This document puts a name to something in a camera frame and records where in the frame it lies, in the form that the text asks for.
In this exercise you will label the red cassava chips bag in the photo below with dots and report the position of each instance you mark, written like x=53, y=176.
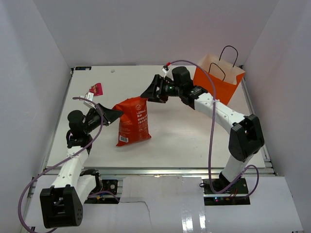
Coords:
x=133, y=125

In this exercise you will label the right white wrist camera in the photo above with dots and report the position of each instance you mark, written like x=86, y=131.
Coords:
x=166, y=69

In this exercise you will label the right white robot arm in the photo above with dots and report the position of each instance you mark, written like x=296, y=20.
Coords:
x=245, y=133

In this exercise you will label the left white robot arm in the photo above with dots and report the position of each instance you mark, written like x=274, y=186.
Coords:
x=62, y=203

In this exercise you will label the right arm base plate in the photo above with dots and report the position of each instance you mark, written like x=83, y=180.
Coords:
x=233, y=196

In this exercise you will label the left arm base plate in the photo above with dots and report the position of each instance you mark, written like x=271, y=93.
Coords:
x=108, y=194

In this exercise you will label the orange paper bag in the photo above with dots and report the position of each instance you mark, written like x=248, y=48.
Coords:
x=219, y=77

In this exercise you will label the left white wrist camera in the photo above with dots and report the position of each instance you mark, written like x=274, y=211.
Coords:
x=89, y=97

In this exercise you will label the red small snack packet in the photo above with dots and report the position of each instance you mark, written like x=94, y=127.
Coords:
x=96, y=89

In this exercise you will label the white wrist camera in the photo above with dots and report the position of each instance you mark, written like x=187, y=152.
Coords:
x=89, y=97
x=166, y=69

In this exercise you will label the aluminium front rail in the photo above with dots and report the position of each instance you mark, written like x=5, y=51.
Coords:
x=178, y=171

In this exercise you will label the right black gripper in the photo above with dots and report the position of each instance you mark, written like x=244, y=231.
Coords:
x=151, y=93

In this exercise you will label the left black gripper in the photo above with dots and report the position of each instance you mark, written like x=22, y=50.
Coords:
x=111, y=115

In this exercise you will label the dark table corner sticker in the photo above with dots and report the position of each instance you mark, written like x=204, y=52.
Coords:
x=83, y=68

